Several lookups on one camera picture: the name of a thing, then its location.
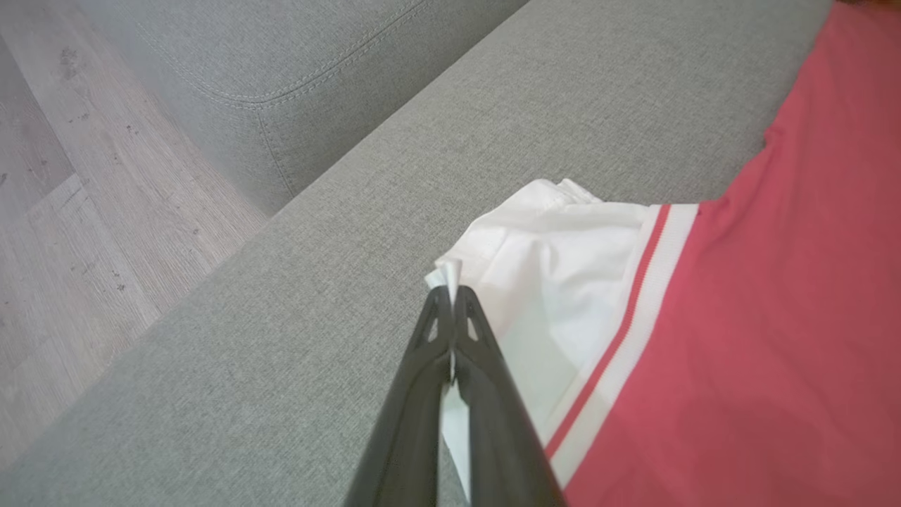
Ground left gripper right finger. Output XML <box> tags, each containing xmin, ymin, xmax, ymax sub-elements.
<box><xmin>453</xmin><ymin>285</ymin><xmax>568</xmax><ymax>507</ymax></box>

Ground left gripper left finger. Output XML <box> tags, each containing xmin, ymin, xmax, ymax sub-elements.
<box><xmin>344</xmin><ymin>285</ymin><xmax>455</xmax><ymax>507</ymax></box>

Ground red jersey with white sleeves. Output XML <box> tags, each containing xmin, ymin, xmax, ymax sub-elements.
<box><xmin>424</xmin><ymin>0</ymin><xmax>901</xmax><ymax>507</ymax></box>

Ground grey stitched sofa cushion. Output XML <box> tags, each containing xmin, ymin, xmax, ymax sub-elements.
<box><xmin>74</xmin><ymin>0</ymin><xmax>529</xmax><ymax>216</ymax></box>

